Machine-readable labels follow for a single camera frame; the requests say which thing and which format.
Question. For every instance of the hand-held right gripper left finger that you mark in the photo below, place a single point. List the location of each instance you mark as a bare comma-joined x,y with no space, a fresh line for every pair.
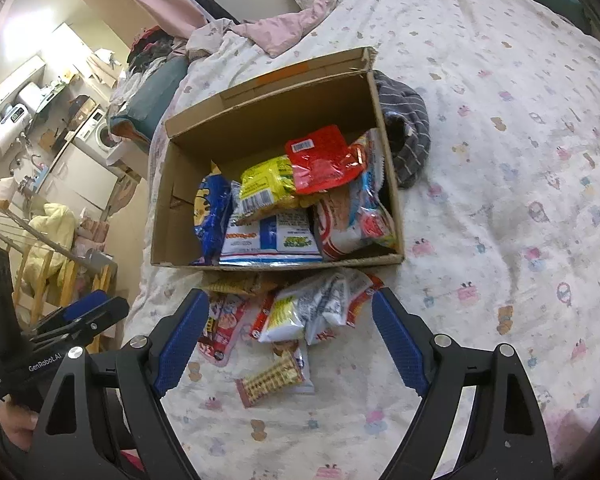
180,345

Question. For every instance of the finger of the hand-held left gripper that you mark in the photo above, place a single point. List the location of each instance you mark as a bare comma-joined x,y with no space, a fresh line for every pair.
105,312
82,304

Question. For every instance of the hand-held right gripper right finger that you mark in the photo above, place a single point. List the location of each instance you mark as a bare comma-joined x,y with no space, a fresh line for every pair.
400,345

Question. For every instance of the pink cartoon snack packet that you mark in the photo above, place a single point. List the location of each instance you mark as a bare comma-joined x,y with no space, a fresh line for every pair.
225,332

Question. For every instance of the yellow cracker packet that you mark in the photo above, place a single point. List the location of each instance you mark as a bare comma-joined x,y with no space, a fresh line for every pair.
235,285

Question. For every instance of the clear stick biscuit packet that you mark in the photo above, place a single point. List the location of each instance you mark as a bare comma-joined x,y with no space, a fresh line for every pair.
275,375

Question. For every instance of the white yellow-label snack packet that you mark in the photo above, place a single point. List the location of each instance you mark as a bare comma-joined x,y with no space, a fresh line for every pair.
285,317

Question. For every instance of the pink white snack packet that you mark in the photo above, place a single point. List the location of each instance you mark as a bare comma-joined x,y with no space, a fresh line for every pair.
365,215

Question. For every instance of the white blue snack packet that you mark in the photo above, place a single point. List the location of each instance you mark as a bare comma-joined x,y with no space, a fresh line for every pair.
270,240

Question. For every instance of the yellow snack packet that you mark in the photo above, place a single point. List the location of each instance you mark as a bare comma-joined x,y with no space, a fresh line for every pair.
270,180

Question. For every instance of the red barcode snack packet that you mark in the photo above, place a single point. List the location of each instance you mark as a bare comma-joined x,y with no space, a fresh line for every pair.
325,165

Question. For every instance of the cardboard box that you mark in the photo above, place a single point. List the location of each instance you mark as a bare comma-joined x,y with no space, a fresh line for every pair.
280,115

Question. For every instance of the person's left hand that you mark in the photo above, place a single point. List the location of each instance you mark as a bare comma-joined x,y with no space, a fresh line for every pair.
15,422

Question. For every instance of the pale yellow cloth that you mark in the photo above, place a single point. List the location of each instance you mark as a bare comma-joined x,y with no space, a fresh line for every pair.
55,220

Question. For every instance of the white kitchen cabinet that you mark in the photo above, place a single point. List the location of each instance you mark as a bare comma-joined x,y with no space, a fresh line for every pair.
85,175

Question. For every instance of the white bedside shelf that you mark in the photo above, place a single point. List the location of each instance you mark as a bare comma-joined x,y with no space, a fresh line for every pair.
125,157

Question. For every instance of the white washing machine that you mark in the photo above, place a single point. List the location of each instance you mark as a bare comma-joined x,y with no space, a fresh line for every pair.
100,132

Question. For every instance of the white water heater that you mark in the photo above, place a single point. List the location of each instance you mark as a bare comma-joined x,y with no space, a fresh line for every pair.
7,127

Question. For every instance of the printed white quilt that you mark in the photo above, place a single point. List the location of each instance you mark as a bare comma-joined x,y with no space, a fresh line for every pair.
505,160

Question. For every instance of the grey striped cloth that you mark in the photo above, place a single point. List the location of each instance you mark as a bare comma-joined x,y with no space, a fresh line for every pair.
410,130

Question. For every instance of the white kitchen appliance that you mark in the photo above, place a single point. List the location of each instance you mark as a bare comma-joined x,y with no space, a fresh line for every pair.
30,95

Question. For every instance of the white floral cloth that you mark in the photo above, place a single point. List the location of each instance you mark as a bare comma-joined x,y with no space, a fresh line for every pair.
127,85

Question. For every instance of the beige hanging cloth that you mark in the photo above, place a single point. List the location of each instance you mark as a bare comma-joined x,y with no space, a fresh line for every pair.
105,67

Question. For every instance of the pile of dark clothes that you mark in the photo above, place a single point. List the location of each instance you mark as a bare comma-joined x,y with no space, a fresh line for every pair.
150,45

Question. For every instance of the pink blanket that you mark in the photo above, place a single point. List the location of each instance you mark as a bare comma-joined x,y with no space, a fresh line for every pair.
285,35

